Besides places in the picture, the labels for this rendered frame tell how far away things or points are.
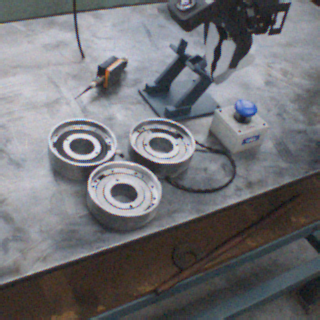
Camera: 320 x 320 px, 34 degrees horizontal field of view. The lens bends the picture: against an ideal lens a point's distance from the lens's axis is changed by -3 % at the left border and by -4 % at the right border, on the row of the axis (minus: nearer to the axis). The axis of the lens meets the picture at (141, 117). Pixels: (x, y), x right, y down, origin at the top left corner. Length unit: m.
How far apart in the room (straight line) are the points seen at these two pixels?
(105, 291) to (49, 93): 0.37
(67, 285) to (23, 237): 0.27
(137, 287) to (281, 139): 0.38
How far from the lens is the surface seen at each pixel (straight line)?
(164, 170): 0.81
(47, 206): 0.77
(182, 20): 0.66
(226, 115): 0.91
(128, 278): 1.01
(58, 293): 0.98
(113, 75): 0.98
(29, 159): 0.83
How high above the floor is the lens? 1.39
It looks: 39 degrees down
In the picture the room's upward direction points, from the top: 12 degrees clockwise
